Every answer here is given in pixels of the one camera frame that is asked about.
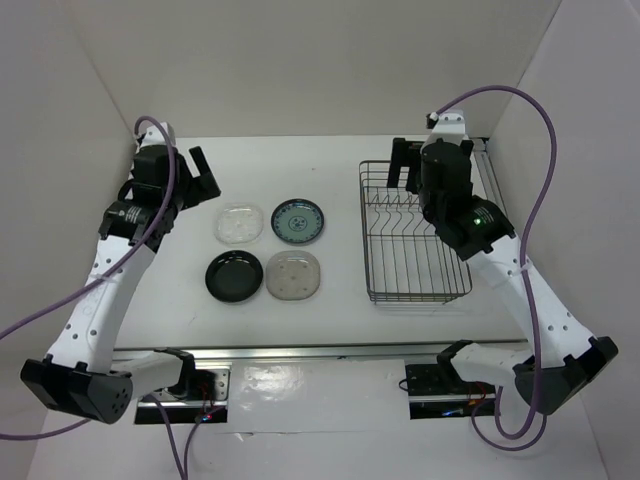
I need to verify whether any clear ribbed glass plate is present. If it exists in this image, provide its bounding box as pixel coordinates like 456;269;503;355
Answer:
214;203;264;245

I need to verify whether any blue patterned ceramic plate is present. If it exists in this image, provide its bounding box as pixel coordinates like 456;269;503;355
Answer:
270;198;325;245

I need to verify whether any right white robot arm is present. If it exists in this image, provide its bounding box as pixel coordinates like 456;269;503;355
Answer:
387;138;618;415

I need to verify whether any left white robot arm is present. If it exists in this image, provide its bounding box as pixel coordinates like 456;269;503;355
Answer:
20;145;221;424

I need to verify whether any black round plate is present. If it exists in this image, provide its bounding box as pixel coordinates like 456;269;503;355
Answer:
205;250;264;303

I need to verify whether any frosted beige glass plate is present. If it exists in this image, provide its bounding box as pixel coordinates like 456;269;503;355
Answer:
265;250;321;301

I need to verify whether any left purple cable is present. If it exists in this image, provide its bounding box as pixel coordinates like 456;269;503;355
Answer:
0;116;211;479

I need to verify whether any purple cable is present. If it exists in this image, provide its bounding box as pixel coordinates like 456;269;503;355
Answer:
434;85;559;447
0;116;211;479

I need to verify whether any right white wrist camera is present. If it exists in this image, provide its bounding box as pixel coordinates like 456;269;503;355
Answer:
424;109;469;145

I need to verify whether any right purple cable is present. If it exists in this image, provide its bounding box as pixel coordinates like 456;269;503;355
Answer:
434;85;559;447

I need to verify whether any metal wire dish rack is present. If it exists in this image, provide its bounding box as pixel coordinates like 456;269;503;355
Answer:
359;160;473;305

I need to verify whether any aluminium front rail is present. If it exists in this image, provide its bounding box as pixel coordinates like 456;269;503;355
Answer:
112;339;526;362

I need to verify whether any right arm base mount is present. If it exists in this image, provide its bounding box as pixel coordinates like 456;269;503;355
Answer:
398;364;495;420

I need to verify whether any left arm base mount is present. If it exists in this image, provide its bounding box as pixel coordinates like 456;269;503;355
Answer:
151;366;231;425

